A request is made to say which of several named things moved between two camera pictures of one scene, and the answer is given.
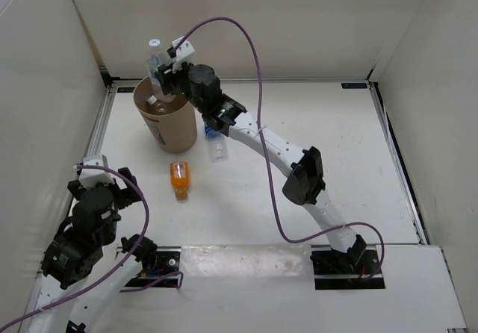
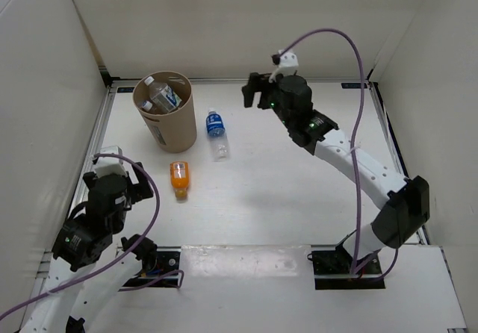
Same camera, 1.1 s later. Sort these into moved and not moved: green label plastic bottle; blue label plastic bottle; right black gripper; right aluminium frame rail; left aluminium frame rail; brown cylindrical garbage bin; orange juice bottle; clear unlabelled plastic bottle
Moved: clear unlabelled plastic bottle; green label plastic bottle; right black gripper
Not moved: orange juice bottle; left aluminium frame rail; right aluminium frame rail; blue label plastic bottle; brown cylindrical garbage bin
